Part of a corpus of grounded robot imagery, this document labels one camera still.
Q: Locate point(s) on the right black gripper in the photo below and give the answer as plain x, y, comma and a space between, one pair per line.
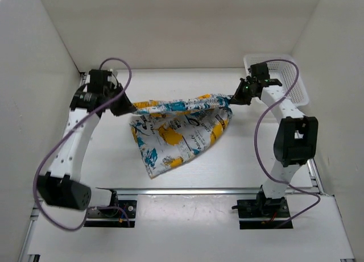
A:
238, 99

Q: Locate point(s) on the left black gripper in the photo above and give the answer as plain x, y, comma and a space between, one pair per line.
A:
126, 107

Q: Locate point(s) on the white patterned printed shorts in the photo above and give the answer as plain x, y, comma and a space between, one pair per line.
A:
172, 133

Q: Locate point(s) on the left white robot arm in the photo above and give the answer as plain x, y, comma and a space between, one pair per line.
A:
60, 186

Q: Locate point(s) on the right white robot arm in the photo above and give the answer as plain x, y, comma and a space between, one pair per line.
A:
296, 139

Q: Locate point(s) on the white perforated plastic basket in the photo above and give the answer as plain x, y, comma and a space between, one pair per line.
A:
281, 70

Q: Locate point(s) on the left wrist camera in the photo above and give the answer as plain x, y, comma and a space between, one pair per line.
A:
114, 72

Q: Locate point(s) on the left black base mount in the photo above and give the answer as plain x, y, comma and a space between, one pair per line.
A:
114, 218

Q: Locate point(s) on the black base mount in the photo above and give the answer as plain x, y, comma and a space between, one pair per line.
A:
114, 218
263, 213

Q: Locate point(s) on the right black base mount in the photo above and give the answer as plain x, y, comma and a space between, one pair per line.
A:
263, 213

